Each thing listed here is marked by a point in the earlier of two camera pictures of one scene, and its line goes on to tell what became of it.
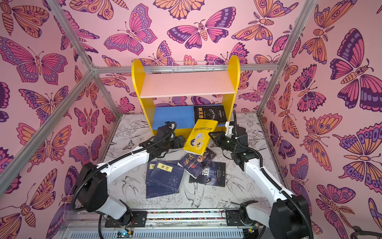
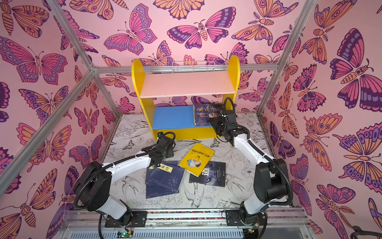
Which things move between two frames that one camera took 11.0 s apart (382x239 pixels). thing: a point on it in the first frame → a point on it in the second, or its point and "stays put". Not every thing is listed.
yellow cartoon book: (198, 139) → (196, 159)
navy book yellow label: (166, 175) stays put
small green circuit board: (124, 234) stays put
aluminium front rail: (168, 220) stays put
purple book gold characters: (194, 164) → (202, 112)
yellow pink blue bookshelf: (170, 96) stays put
